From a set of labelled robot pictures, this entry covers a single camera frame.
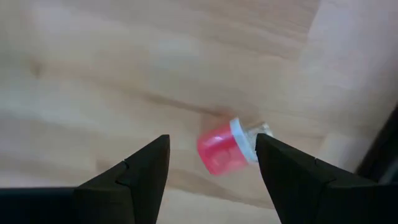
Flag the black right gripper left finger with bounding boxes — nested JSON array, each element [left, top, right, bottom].
[[0, 134, 171, 224]]

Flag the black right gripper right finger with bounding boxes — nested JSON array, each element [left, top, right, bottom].
[[255, 133, 398, 224]]

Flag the pink USB charger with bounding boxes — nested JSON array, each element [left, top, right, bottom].
[[197, 117, 274, 177]]

